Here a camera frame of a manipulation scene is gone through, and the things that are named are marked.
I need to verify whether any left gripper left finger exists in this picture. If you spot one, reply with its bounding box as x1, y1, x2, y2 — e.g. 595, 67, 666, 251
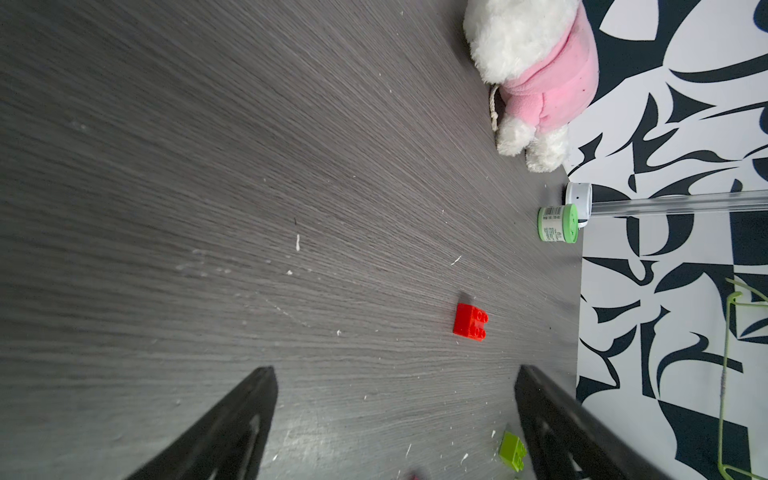
129, 366, 278, 479

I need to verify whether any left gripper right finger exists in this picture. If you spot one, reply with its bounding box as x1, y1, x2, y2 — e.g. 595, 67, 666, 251
515, 365, 668, 479

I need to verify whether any lime green lego brick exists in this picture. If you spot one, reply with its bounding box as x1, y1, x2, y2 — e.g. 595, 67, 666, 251
498, 431, 527, 473

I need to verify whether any red lego brick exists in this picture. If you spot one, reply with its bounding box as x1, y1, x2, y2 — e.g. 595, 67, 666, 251
453, 303, 489, 342

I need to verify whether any green toy bow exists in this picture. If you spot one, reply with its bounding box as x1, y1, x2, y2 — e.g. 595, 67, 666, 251
716, 276, 767, 479

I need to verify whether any green lidded jar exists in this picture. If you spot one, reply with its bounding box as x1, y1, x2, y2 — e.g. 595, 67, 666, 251
537, 204, 579, 244

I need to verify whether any white teddy bear pink shirt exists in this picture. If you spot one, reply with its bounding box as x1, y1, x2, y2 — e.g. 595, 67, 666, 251
463, 0, 599, 173

